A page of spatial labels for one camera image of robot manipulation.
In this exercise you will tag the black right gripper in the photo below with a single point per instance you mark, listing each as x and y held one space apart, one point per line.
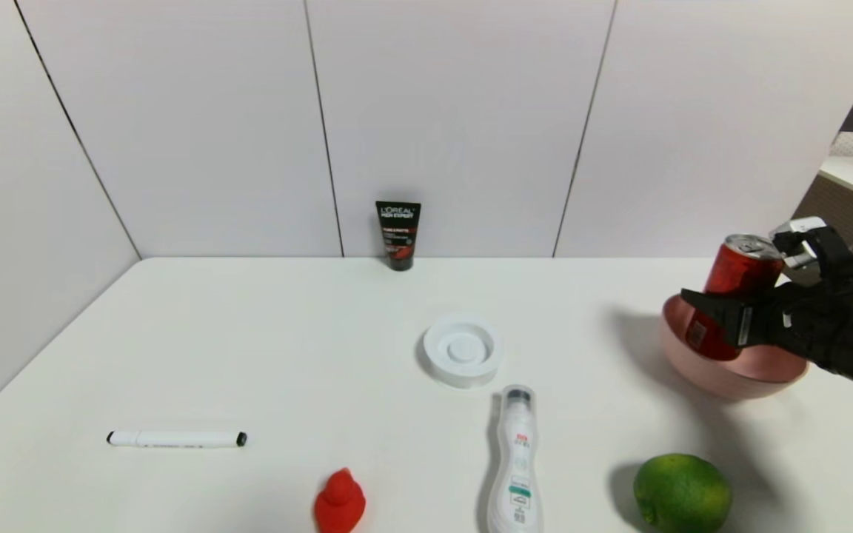
746 326

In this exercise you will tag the red soda can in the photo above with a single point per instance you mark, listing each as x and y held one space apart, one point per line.
737 277

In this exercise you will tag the pink bowl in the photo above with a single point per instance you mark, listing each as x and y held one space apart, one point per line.
737 377

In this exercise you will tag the white side desk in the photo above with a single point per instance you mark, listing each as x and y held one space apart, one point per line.
852 174

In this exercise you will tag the green lime fruit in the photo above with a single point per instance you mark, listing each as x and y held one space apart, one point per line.
682 494

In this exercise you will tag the white round lid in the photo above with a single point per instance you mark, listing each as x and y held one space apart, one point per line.
462 352

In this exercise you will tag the white plastic bottle green label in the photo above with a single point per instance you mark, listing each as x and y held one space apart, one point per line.
517 474

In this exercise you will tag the black L'Oreal cosmetic tube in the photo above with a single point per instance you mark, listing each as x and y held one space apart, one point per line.
397 226

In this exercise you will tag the red rubber duck toy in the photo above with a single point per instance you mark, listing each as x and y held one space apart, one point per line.
339 503

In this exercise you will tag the white marker pen black caps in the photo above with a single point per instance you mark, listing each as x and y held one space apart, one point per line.
175 439

